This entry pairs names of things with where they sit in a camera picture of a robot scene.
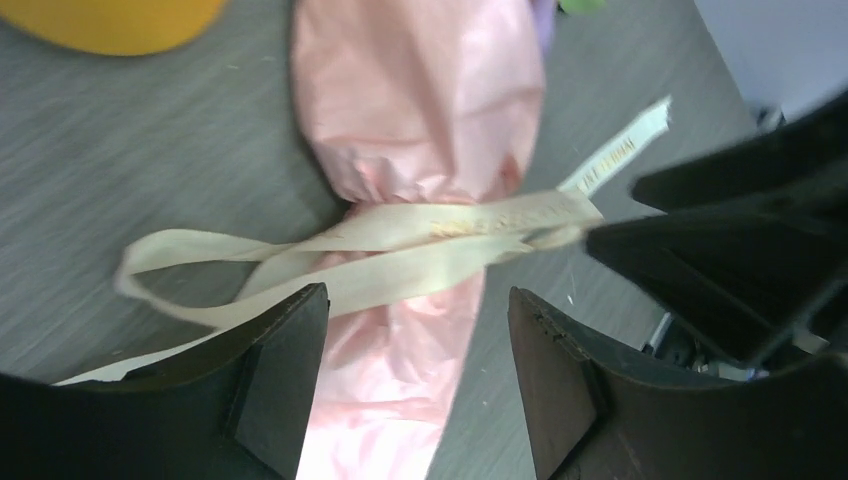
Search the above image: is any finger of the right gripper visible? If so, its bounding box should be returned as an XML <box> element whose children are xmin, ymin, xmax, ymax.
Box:
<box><xmin>631</xmin><ymin>92</ymin><xmax>847</xmax><ymax>212</ymax></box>
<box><xmin>585</xmin><ymin>212</ymin><xmax>847</xmax><ymax>365</ymax></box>

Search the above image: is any pink flower bouquet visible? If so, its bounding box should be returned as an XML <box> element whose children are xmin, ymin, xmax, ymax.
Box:
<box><xmin>292</xmin><ymin>1</ymin><xmax>557</xmax><ymax>479</ymax></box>

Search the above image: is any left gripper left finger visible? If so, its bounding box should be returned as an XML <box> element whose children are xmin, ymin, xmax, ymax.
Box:
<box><xmin>1</xmin><ymin>284</ymin><xmax>330</xmax><ymax>479</ymax></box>

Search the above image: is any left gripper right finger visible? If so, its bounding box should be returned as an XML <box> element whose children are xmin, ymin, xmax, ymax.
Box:
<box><xmin>508</xmin><ymin>288</ymin><xmax>847</xmax><ymax>479</ymax></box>

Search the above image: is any yellow vase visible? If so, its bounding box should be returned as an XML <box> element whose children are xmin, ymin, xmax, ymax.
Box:
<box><xmin>1</xmin><ymin>0</ymin><xmax>226</xmax><ymax>56</ymax></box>

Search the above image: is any beige ribbon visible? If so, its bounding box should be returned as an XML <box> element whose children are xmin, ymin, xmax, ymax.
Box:
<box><xmin>56</xmin><ymin>95</ymin><xmax>674</xmax><ymax>387</ymax></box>

